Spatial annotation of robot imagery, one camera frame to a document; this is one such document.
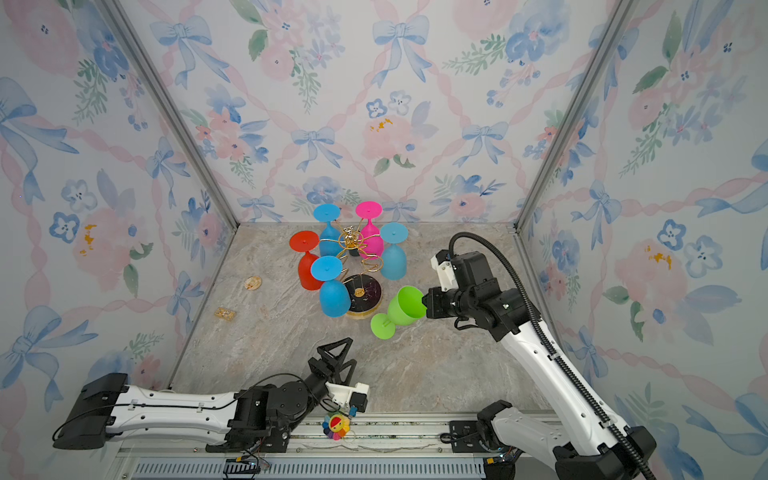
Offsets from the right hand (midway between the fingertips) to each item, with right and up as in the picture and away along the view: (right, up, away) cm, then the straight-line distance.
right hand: (423, 297), depth 72 cm
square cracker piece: (-60, -9, +23) cm, 65 cm away
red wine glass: (-29, +14, +4) cm, 33 cm away
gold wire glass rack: (-16, -1, +27) cm, 32 cm away
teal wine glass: (-7, +9, +10) cm, 15 cm away
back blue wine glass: (-25, +22, +10) cm, 34 cm away
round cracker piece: (-55, +1, +31) cm, 63 cm away
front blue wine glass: (-22, 0, +3) cm, 22 cm away
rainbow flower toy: (-21, -32, +3) cm, 39 cm away
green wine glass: (-4, -2, -2) cm, 5 cm away
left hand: (-18, -11, -2) cm, 21 cm away
